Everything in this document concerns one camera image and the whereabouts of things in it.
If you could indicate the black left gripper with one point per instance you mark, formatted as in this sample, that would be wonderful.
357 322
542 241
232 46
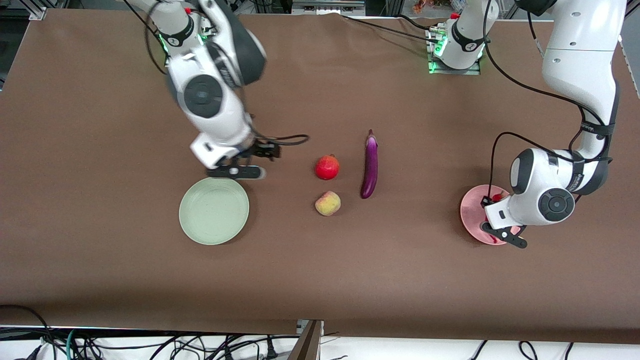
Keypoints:
486 202

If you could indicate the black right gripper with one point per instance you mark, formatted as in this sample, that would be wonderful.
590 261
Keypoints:
260 150

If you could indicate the red chili pepper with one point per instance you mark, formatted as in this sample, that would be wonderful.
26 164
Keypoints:
496 197

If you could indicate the red pomegranate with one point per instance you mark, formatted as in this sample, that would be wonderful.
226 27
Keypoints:
327 168

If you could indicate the purple eggplant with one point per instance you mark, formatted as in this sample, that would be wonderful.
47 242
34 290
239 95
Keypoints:
370 165

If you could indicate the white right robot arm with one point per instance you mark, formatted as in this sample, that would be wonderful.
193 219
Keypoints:
210 100

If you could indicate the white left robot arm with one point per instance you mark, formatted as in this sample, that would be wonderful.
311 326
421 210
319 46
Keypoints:
575 65

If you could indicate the pink plate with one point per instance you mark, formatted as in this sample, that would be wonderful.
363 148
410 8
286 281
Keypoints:
472 210

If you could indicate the pale green plate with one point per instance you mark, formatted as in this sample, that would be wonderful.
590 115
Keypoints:
214 210

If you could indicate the yellow pink peach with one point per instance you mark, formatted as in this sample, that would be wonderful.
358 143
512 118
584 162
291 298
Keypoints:
327 204

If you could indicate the brown table cover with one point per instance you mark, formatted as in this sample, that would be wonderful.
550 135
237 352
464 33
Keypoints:
320 275

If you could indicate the black power plug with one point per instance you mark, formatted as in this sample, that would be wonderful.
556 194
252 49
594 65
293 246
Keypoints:
271 350

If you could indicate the orange background object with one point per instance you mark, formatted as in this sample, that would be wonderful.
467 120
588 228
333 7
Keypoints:
419 6

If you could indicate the metal left arm base mount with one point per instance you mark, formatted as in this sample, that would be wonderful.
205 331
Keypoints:
452 71

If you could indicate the aluminium frame rail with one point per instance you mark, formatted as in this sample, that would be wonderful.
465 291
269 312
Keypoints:
325 9

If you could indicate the aluminium profile post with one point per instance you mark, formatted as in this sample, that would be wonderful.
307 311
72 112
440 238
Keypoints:
307 345

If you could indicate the aluminium corner bracket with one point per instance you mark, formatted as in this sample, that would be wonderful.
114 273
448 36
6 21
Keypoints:
39 13

